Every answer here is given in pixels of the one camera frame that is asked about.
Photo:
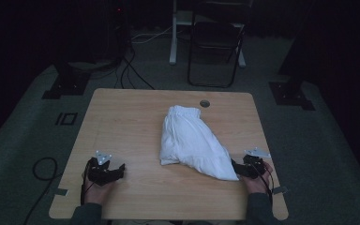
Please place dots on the round table grommet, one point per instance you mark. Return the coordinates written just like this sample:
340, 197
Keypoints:
204, 103

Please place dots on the black folding chair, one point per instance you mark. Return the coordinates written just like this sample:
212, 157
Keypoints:
215, 40

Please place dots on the person's right hand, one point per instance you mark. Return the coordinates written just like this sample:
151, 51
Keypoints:
258, 185

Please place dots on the black stand base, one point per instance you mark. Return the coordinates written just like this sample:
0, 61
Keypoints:
67, 84
290, 93

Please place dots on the grey tape piece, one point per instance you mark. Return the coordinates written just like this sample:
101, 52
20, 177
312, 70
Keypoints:
62, 192
280, 190

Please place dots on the person's left hand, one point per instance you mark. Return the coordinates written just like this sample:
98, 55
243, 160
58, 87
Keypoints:
97, 192

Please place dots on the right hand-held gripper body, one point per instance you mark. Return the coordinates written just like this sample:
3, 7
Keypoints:
256, 164

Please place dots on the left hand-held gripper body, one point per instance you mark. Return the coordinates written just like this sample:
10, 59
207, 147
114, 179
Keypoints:
97, 170

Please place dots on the white pants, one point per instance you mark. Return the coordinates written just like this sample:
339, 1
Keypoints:
190, 143

